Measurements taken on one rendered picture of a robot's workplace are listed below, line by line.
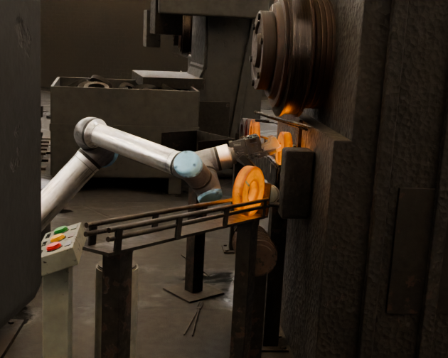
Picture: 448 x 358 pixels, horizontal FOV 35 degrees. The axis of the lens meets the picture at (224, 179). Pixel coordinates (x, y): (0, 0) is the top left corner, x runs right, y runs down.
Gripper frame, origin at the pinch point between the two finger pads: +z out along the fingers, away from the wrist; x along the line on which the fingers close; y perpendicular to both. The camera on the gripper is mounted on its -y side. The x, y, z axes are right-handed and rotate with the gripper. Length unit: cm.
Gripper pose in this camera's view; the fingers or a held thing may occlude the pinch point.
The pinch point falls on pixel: (284, 147)
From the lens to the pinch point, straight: 264.3
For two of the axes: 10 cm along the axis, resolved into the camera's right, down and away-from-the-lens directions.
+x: -1.0, -2.2, 9.7
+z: 9.7, -2.5, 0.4
